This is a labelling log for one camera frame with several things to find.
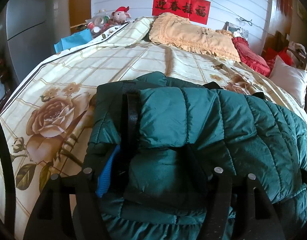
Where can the clutter of bottles on nightstand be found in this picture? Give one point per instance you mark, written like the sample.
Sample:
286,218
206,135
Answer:
100,23

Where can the wooden chair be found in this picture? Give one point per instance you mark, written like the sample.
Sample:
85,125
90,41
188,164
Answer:
298,53

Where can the blue paper bag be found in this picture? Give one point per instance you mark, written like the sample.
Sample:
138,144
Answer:
76,39

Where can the printed picture against wall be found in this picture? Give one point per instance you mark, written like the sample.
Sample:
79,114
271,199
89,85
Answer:
237,31

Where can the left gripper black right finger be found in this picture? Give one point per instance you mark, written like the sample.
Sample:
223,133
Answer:
222,206

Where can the peach frilled pillow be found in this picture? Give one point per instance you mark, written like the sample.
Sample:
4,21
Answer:
173,30

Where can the pink pig plush toy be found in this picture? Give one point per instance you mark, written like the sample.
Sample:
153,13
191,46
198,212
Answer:
120,15

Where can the white satin pillow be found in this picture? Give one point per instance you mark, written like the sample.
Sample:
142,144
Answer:
292,80

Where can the cream floral checked bedspread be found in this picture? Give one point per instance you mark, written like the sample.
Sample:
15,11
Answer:
47,120

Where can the red cloth on chair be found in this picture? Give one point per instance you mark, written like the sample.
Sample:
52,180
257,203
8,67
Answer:
271,55

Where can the wooden door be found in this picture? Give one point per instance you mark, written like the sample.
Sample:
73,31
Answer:
79,11

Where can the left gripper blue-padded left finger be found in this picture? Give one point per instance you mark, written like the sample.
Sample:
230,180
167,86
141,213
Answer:
51,217

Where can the red Chinese character banner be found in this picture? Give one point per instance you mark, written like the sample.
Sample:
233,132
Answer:
195,10

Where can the dark green puffer jacket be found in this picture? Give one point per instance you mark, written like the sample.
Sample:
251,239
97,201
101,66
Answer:
243,134

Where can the grey refrigerator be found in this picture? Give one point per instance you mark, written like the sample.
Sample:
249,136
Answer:
28,36

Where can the red heart-shaped cushion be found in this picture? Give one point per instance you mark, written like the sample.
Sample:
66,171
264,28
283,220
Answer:
250,58

